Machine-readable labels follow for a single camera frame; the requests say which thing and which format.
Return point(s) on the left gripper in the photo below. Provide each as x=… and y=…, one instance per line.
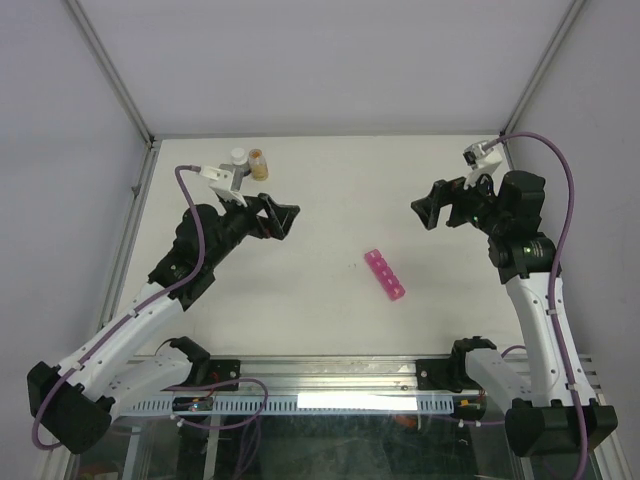
x=280, y=216

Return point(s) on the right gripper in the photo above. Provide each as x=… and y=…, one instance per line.
x=446, y=193

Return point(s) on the clear bottle yellow capsules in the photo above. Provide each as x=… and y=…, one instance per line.
x=258, y=165

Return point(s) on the pink weekly pill organizer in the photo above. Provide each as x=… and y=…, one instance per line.
x=384, y=275

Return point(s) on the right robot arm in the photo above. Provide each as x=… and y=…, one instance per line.
x=554, y=410

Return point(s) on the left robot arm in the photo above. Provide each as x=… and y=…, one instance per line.
x=79, y=398

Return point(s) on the white capped pill bottle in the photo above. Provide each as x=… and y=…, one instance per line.
x=239, y=159

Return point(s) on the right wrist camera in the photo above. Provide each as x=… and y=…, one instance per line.
x=482, y=159

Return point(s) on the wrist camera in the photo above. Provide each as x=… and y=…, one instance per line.
x=482, y=159
x=225, y=183

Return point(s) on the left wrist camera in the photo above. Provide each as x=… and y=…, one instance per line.
x=225, y=183

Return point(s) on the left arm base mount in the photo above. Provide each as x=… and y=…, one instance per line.
x=205, y=372

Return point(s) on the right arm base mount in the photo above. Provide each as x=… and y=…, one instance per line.
x=476, y=364

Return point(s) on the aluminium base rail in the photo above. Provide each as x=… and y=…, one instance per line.
x=290, y=375

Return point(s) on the white slotted cable duct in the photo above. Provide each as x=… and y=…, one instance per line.
x=300, y=404

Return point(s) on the right aluminium frame post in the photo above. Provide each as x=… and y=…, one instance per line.
x=556, y=41

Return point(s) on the aluminium frame post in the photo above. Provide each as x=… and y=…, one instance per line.
x=556, y=41
x=88, y=32

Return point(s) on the left aluminium frame post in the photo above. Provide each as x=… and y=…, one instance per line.
x=88, y=32

